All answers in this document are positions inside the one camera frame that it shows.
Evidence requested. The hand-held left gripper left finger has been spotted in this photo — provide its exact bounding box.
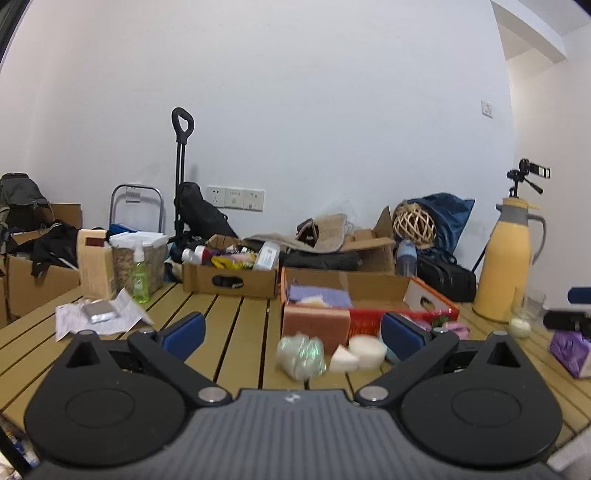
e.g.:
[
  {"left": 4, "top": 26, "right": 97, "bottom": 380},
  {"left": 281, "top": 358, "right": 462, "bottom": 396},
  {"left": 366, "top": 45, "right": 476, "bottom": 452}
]
[{"left": 67, "top": 311, "right": 233, "bottom": 410}]

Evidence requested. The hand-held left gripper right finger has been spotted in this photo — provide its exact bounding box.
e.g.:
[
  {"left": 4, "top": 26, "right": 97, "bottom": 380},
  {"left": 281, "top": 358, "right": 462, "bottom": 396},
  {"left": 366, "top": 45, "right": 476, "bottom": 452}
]
[{"left": 353, "top": 311, "right": 526, "bottom": 410}]

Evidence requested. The white round sponge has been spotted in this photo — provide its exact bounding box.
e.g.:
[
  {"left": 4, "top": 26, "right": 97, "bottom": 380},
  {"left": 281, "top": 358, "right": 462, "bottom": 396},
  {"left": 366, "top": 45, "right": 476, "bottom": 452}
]
[{"left": 348, "top": 335, "right": 388, "bottom": 370}]

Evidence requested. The purple satin scrunchie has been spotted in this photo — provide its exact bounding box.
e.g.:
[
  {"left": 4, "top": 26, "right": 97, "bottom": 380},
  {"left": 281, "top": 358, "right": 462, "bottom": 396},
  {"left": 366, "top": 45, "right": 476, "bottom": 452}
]
[{"left": 431, "top": 320, "right": 471, "bottom": 341}]

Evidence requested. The red cardboard box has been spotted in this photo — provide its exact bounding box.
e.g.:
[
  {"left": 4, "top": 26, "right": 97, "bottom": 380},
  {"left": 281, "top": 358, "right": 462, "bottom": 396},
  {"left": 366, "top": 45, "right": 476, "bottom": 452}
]
[{"left": 281, "top": 266, "right": 461, "bottom": 339}]

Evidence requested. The white triangular sponge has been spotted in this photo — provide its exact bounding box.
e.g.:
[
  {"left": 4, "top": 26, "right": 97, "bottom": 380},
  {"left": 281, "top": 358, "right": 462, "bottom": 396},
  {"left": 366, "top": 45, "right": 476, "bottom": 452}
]
[{"left": 328, "top": 343, "right": 361, "bottom": 374}]

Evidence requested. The clear plastic item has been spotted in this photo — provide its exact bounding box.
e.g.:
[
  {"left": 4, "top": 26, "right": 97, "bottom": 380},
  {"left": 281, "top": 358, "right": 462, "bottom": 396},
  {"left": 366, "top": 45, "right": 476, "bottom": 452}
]
[{"left": 276, "top": 334, "right": 327, "bottom": 381}]

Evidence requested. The purple tissue packet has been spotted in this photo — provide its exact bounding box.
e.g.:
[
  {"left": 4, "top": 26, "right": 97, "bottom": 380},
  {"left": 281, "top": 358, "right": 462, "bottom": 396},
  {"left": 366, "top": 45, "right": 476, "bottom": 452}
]
[{"left": 549, "top": 329, "right": 591, "bottom": 380}]

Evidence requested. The clear glass cup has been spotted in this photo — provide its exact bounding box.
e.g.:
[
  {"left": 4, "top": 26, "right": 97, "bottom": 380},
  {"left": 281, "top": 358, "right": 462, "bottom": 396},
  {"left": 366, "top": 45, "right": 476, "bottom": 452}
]
[{"left": 523, "top": 290, "right": 547, "bottom": 324}]

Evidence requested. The white candle glass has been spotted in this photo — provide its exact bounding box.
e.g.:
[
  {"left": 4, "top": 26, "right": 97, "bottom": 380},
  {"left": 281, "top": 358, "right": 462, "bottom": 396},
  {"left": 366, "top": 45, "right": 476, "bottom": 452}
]
[{"left": 508, "top": 314, "right": 533, "bottom": 339}]

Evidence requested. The green spray bottle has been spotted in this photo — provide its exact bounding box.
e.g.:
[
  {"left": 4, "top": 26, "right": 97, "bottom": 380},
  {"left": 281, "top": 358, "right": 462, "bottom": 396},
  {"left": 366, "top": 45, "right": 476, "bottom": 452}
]
[{"left": 130, "top": 239, "right": 151, "bottom": 304}]

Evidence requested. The black carry case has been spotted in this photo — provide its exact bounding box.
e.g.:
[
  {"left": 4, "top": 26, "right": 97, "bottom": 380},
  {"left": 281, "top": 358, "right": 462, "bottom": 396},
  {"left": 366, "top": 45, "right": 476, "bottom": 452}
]
[{"left": 415, "top": 251, "right": 478, "bottom": 304}]

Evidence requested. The blue baby bottle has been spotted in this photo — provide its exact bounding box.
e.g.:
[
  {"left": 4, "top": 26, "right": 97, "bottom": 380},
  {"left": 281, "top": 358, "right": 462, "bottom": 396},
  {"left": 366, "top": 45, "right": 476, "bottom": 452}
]
[{"left": 395, "top": 239, "right": 419, "bottom": 278}]

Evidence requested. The yellow thermos jug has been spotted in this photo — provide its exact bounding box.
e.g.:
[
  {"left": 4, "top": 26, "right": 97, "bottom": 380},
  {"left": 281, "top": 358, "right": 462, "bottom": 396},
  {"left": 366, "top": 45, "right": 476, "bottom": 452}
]
[{"left": 473, "top": 197, "right": 548, "bottom": 323}]

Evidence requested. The open brown cardboard box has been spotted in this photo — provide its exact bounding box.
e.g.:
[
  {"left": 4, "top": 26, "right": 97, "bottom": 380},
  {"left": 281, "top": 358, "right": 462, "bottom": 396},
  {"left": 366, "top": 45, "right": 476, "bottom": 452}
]
[{"left": 341, "top": 207, "right": 399, "bottom": 276}]

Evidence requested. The orange sponge block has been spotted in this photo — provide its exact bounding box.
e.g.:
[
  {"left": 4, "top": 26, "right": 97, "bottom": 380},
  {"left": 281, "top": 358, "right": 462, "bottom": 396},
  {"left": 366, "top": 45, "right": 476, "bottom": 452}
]
[{"left": 282, "top": 304, "right": 352, "bottom": 356}]

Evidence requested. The purple ribbed cloth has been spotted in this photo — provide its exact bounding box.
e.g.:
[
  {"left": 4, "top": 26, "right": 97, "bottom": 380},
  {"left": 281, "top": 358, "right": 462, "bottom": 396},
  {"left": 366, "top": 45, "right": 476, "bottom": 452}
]
[{"left": 288, "top": 284, "right": 354, "bottom": 309}]

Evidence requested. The woven straw basket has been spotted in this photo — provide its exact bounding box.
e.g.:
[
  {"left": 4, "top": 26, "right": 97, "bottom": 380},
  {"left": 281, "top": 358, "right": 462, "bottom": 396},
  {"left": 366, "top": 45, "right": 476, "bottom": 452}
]
[{"left": 111, "top": 242, "right": 169, "bottom": 296}]

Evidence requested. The silver foil packet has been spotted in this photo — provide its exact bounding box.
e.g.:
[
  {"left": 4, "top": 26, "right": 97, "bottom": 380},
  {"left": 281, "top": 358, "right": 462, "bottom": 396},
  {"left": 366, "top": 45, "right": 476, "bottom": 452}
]
[{"left": 82, "top": 298, "right": 117, "bottom": 323}]

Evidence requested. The white lidded container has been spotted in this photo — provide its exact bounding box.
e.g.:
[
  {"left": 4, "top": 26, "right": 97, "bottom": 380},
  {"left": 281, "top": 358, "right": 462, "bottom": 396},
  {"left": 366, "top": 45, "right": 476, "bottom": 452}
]
[{"left": 109, "top": 232, "right": 169, "bottom": 250}]

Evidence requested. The black folded cloth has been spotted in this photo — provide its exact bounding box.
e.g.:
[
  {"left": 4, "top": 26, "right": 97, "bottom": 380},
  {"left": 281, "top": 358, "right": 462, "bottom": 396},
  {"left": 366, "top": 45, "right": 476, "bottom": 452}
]
[{"left": 281, "top": 251, "right": 363, "bottom": 272}]

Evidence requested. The white plastic bottle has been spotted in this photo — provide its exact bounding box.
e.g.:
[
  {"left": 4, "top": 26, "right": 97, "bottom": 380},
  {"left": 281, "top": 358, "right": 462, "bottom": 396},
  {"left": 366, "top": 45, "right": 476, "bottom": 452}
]
[{"left": 252, "top": 240, "right": 281, "bottom": 272}]

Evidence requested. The wicker ball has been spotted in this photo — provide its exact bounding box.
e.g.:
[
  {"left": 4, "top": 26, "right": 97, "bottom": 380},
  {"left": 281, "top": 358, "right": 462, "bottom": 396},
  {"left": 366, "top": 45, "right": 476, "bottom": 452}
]
[{"left": 392, "top": 202, "right": 437, "bottom": 248}]

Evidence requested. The beige box with red label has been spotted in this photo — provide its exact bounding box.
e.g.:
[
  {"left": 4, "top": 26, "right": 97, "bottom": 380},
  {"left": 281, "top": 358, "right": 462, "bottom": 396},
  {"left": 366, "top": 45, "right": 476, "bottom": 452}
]
[{"left": 76, "top": 228, "right": 116, "bottom": 301}]

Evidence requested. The blue flat box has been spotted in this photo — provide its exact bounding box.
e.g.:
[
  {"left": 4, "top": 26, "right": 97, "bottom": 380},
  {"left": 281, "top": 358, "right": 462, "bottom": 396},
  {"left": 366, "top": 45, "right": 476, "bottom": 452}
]
[{"left": 109, "top": 222, "right": 160, "bottom": 236}]

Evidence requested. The black trolley bag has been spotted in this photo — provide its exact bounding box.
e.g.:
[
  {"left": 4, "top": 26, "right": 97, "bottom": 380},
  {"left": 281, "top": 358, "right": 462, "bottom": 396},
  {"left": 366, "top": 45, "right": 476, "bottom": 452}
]
[{"left": 177, "top": 181, "right": 239, "bottom": 241}]

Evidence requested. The white paper sheet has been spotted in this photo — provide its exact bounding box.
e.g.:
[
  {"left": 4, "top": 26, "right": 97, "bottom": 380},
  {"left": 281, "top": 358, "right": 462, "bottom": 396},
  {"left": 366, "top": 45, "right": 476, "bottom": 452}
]
[{"left": 55, "top": 289, "right": 154, "bottom": 343}]

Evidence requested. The beige burlap cloth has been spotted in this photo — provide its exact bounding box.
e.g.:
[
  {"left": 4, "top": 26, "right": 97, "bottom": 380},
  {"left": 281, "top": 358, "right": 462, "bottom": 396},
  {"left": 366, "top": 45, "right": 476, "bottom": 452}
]
[{"left": 244, "top": 213, "right": 354, "bottom": 254}]

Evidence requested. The metal folding stool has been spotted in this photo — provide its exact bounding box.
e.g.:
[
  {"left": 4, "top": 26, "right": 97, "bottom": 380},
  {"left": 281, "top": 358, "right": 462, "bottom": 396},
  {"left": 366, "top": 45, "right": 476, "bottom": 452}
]
[{"left": 109, "top": 184, "right": 165, "bottom": 234}]

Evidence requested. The large brown cardboard box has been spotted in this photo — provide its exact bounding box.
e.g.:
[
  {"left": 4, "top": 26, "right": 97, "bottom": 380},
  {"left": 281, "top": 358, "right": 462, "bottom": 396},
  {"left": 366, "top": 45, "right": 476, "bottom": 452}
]
[{"left": 4, "top": 230, "right": 82, "bottom": 320}]

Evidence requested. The black clothing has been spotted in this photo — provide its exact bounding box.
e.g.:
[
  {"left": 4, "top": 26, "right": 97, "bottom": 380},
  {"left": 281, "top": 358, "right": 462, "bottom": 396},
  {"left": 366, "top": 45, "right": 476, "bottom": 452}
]
[{"left": 31, "top": 220, "right": 80, "bottom": 278}]

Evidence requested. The grey backpack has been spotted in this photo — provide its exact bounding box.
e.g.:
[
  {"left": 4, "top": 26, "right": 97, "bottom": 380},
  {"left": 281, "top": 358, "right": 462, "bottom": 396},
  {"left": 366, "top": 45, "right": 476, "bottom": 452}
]
[{"left": 0, "top": 172, "right": 55, "bottom": 232}]

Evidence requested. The brown box with handle hole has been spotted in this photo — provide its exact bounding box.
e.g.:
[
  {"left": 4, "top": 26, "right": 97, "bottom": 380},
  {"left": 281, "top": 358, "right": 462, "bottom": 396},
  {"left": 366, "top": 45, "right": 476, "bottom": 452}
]
[{"left": 182, "top": 234, "right": 281, "bottom": 299}]

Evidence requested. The black camera tripod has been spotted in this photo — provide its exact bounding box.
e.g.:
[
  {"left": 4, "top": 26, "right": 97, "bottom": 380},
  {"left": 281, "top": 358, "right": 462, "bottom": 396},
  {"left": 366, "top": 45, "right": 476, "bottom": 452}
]
[{"left": 471, "top": 158, "right": 551, "bottom": 274}]

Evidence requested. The white wall outlet row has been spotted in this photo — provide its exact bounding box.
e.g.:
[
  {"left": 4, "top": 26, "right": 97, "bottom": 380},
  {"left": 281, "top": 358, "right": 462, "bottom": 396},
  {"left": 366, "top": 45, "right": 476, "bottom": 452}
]
[{"left": 205, "top": 185, "right": 267, "bottom": 213}]

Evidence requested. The black trolley handle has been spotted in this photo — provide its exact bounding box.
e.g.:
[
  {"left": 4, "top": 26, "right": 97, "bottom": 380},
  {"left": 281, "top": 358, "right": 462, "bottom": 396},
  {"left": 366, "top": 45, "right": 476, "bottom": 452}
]
[{"left": 171, "top": 106, "right": 195, "bottom": 237}]

